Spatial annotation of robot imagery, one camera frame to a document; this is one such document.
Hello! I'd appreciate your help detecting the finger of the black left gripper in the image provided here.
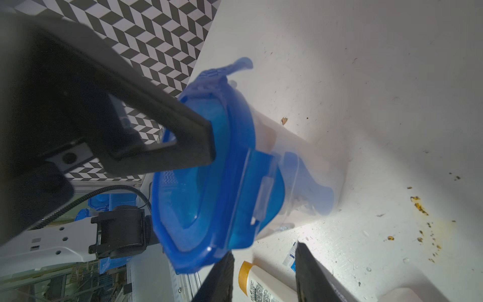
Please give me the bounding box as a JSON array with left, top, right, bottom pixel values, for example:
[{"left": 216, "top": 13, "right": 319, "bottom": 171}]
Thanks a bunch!
[{"left": 33, "top": 16, "right": 216, "bottom": 178}]

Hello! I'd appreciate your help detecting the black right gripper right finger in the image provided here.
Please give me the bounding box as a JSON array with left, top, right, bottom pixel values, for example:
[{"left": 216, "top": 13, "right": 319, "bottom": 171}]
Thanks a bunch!
[{"left": 295, "top": 242, "right": 357, "bottom": 302}]

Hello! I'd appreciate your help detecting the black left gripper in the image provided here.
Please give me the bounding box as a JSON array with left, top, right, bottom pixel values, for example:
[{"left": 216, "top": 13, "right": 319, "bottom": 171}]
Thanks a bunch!
[{"left": 1, "top": 12, "right": 113, "bottom": 244}]

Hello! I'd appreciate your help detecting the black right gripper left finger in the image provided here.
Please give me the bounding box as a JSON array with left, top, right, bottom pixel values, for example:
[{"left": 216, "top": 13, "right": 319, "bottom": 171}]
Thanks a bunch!
[{"left": 191, "top": 252, "right": 235, "bottom": 302}]

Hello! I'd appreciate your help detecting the shampoo bottle gold cap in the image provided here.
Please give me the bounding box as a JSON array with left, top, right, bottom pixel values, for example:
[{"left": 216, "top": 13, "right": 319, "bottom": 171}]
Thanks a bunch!
[{"left": 238, "top": 261, "right": 298, "bottom": 302}]

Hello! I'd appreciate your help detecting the blue lid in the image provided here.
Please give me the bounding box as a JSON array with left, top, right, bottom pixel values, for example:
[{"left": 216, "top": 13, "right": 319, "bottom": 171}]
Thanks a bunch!
[{"left": 152, "top": 57, "right": 284, "bottom": 274}]

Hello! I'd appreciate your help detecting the clear plastic cup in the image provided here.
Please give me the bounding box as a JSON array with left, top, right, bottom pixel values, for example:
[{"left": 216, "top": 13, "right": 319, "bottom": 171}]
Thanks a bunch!
[{"left": 250, "top": 108, "right": 344, "bottom": 239}]

